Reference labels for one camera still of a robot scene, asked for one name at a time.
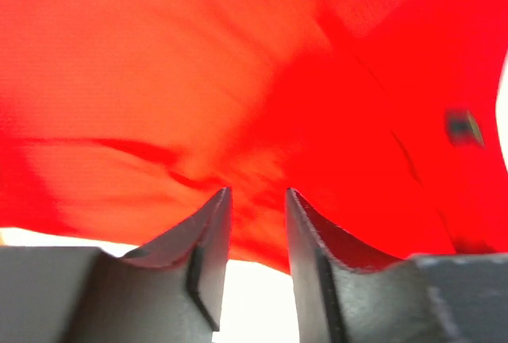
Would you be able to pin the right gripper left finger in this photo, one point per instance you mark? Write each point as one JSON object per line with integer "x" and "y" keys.
{"x": 168, "y": 290}

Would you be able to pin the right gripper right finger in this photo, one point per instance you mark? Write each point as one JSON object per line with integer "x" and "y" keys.
{"x": 347, "y": 291}

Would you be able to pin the red polo shirt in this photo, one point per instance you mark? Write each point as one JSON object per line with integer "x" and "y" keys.
{"x": 121, "y": 117}

